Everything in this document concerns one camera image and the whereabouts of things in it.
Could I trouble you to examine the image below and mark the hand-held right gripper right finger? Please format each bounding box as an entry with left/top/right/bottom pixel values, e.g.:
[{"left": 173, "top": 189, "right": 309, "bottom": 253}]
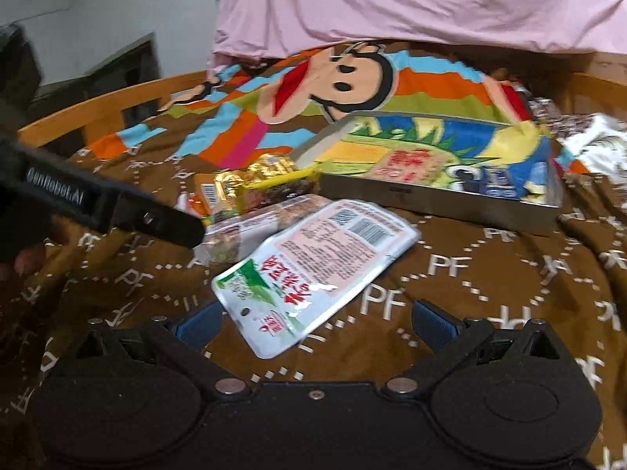
[{"left": 382, "top": 298, "right": 564, "bottom": 400}]

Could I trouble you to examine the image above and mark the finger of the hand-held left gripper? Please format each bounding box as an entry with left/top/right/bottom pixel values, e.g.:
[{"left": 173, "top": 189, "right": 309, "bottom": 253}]
[{"left": 105, "top": 181, "right": 204, "bottom": 248}]

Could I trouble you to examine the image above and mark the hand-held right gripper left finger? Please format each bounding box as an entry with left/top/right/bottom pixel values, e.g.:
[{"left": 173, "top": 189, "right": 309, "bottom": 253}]
[{"left": 73, "top": 298, "right": 250, "bottom": 400}]

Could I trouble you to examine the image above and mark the clear orange snack packet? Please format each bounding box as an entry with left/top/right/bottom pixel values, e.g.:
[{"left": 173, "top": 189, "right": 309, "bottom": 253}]
[{"left": 174, "top": 181, "right": 219, "bottom": 219}]

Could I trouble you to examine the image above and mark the metal tray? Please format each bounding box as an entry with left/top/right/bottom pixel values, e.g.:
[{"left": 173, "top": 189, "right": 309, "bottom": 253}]
[{"left": 294, "top": 110, "right": 564, "bottom": 238}]

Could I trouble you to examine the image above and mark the pink sausage packet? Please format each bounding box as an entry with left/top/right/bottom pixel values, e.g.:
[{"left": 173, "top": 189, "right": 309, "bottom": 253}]
[{"left": 193, "top": 193, "right": 339, "bottom": 266}]

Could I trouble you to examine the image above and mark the gold foil snack packet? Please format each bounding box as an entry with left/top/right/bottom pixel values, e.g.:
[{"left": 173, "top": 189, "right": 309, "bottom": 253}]
[{"left": 216, "top": 153, "right": 297, "bottom": 192}]

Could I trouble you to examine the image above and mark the yellow snack packet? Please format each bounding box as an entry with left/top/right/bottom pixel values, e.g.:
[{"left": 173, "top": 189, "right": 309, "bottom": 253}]
[{"left": 208, "top": 166, "right": 321, "bottom": 221}]

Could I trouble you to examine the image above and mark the white pink snack packet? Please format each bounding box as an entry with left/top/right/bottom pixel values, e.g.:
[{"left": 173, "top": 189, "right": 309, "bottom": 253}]
[{"left": 210, "top": 198, "right": 422, "bottom": 360}]

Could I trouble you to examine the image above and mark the person's left hand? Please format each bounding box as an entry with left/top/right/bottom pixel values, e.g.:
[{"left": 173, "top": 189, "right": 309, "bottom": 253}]
[{"left": 0, "top": 218, "right": 72, "bottom": 285}]

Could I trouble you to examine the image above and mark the dark wooden cabinet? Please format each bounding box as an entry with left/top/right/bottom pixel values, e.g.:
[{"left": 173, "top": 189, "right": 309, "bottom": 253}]
[{"left": 29, "top": 32, "right": 165, "bottom": 123}]

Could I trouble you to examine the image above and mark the large colourful snack bag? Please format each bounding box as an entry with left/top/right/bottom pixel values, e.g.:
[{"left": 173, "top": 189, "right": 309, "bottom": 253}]
[{"left": 313, "top": 115, "right": 556, "bottom": 204}]

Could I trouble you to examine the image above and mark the pink cloth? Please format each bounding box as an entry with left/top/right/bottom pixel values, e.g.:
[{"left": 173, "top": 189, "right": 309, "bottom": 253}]
[{"left": 206, "top": 0, "right": 627, "bottom": 79}]

